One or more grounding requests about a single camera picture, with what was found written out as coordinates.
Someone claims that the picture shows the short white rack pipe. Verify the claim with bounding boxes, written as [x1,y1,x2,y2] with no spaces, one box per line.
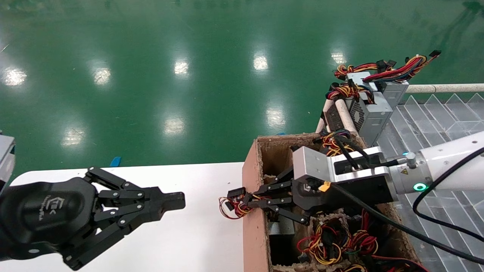
[335,99,358,137]
[315,99,334,133]

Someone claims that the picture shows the long white rack pipe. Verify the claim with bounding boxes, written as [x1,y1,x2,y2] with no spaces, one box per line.
[408,83,484,94]

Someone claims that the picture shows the short black camera cable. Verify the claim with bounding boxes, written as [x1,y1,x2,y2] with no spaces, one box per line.
[334,137,412,170]

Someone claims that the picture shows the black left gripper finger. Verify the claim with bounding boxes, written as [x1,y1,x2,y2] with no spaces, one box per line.
[84,167,186,207]
[62,200,186,271]

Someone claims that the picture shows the silver power supply with wires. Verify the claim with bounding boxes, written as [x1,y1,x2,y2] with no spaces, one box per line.
[219,187,296,237]
[333,50,442,110]
[325,79,392,148]

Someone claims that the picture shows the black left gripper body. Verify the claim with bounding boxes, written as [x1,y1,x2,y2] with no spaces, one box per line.
[0,177,101,262]

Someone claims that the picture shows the brown cardboard divider box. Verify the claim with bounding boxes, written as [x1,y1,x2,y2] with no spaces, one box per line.
[242,132,421,272]

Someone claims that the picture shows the thin black looped cable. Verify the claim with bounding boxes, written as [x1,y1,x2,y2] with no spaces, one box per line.
[412,147,484,243]

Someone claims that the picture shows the clear plastic ridged rack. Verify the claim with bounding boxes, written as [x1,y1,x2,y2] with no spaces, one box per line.
[372,93,484,272]

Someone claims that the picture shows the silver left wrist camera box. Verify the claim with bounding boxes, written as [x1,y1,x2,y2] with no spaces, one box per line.
[0,134,16,193]

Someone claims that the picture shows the thick black cable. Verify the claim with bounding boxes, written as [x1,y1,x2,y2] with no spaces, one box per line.
[319,181,484,265]

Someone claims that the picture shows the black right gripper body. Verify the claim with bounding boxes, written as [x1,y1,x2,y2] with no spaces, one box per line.
[293,174,398,211]

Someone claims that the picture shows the power supply coloured wire bundle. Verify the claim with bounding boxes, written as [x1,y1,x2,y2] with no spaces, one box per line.
[336,255,428,272]
[321,130,354,158]
[297,222,350,266]
[347,209,379,256]

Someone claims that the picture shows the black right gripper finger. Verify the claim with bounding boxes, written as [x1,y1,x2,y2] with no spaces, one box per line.
[248,196,311,226]
[245,167,299,204]

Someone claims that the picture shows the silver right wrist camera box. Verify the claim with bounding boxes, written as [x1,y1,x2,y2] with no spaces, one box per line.
[293,147,387,186]

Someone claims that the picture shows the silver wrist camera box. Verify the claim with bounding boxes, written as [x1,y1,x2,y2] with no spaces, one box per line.
[0,134,16,193]
[293,147,387,186]

